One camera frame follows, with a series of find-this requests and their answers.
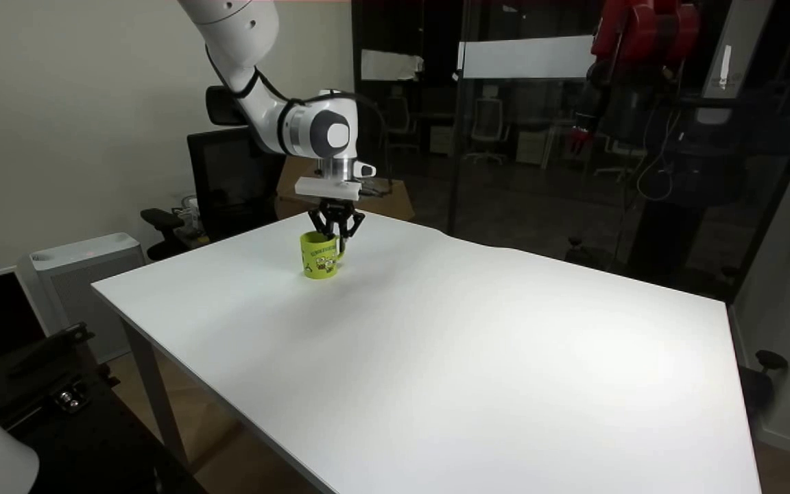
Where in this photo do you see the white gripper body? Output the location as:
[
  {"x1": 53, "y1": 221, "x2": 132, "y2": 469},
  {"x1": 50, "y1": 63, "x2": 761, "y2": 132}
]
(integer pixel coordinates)
[{"x1": 294, "y1": 160, "x2": 379, "y2": 204}]

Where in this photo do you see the white table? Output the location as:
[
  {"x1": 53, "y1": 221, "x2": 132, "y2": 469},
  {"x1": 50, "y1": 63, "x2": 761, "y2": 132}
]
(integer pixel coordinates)
[{"x1": 97, "y1": 214, "x2": 762, "y2": 494}]

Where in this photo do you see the red black robot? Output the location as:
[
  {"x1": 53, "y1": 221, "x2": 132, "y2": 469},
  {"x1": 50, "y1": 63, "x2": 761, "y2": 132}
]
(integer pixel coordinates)
[{"x1": 573, "y1": 0, "x2": 790, "y2": 277}]

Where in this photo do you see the grey office chair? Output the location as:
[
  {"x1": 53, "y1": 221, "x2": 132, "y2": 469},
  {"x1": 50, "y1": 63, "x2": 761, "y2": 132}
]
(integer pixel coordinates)
[{"x1": 139, "y1": 127, "x2": 279, "y2": 263}]

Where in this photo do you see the white radiator heater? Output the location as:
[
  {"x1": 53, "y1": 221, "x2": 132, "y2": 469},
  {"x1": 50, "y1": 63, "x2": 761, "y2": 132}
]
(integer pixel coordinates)
[{"x1": 30, "y1": 233, "x2": 145, "y2": 363}]

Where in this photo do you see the yellow-green mug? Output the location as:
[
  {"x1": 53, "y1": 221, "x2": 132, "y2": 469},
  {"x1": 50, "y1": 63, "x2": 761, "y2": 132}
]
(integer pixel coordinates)
[{"x1": 300, "y1": 232, "x2": 340, "y2": 281}]

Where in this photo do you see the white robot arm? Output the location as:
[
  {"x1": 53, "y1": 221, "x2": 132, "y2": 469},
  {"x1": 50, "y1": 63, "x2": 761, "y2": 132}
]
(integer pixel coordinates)
[{"x1": 179, "y1": 0, "x2": 375, "y2": 248}]

